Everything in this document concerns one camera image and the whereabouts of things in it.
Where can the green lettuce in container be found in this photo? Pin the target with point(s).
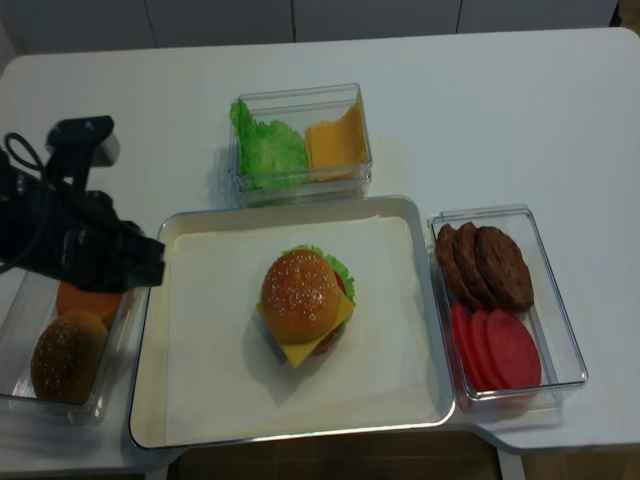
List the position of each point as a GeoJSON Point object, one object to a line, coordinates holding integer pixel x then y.
{"type": "Point", "coordinates": [272, 155]}

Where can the brown patty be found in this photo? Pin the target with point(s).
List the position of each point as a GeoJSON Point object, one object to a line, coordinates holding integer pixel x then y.
{"type": "Point", "coordinates": [503, 269]}
{"type": "Point", "coordinates": [445, 256]}
{"type": "Point", "coordinates": [465, 256]}

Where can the yellow cheese slices stack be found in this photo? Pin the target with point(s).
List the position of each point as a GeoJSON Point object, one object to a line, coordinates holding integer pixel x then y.
{"type": "Point", "coordinates": [336, 148]}

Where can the red tomato slice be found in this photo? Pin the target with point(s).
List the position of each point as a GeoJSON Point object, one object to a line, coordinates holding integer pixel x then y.
{"type": "Point", "coordinates": [482, 358]}
{"type": "Point", "coordinates": [513, 351]}
{"type": "Point", "coordinates": [461, 329]}

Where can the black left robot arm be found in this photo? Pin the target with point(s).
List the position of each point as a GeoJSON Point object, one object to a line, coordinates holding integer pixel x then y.
{"type": "Point", "coordinates": [22, 211]}

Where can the red tomato slice middle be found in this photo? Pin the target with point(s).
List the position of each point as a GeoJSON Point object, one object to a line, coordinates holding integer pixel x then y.
{"type": "Point", "coordinates": [482, 358]}

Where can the clear bun container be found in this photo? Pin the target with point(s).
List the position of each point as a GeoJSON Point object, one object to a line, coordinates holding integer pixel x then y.
{"type": "Point", "coordinates": [32, 310]}

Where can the bottom bun of burger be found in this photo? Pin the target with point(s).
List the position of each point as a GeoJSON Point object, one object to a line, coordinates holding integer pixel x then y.
{"type": "Point", "coordinates": [328, 341]}

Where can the red tomato slice front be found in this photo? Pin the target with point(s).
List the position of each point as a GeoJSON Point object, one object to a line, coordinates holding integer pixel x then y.
{"type": "Point", "coordinates": [513, 351]}

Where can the clear lettuce and cheese container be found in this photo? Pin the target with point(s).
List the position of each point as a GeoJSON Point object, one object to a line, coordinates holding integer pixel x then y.
{"type": "Point", "coordinates": [300, 109]}

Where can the green lettuce on burger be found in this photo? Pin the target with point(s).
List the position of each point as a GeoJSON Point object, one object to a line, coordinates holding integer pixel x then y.
{"type": "Point", "coordinates": [337, 265]}

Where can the brown patty middle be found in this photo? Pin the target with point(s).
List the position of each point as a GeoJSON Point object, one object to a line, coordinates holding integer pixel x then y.
{"type": "Point", "coordinates": [465, 256]}

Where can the white table leg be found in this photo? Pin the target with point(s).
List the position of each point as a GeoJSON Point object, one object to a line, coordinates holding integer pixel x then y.
{"type": "Point", "coordinates": [510, 462]}

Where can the sesame top bun in container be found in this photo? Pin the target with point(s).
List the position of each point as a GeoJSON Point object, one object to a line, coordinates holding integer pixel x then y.
{"type": "Point", "coordinates": [67, 356]}

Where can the yellow cheese slice on burger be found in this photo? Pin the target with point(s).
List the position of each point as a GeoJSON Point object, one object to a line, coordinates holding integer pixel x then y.
{"type": "Point", "coordinates": [305, 350]}

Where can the sesame bun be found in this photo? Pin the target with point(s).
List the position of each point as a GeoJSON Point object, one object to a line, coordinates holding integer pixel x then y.
{"type": "Point", "coordinates": [304, 267]}
{"type": "Point", "coordinates": [67, 356]}

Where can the red tomato on burger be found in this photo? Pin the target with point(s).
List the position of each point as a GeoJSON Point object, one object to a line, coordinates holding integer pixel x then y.
{"type": "Point", "coordinates": [340, 283]}

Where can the white metal tray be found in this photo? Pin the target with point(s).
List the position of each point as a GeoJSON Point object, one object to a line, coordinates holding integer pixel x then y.
{"type": "Point", "coordinates": [147, 422]}

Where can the brown patty front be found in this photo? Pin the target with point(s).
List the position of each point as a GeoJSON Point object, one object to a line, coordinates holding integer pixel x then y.
{"type": "Point", "coordinates": [503, 269]}

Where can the red tomato slice back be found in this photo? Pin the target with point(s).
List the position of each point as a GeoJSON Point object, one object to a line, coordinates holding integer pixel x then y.
{"type": "Point", "coordinates": [461, 329]}

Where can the white paper sheet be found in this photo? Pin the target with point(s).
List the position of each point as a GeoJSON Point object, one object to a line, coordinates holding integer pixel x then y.
{"type": "Point", "coordinates": [227, 379]}

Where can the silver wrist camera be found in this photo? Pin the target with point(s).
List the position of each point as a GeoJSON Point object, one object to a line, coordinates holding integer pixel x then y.
{"type": "Point", "coordinates": [78, 145]}

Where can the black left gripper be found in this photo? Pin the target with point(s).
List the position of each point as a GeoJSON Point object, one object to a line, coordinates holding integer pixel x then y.
{"type": "Point", "coordinates": [100, 254]}

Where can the orange bottom bun in container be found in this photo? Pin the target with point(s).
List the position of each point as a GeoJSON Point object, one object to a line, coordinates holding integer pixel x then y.
{"type": "Point", "coordinates": [103, 305]}

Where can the brown patty back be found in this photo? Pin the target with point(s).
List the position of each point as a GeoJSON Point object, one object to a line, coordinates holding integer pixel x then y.
{"type": "Point", "coordinates": [445, 256]}

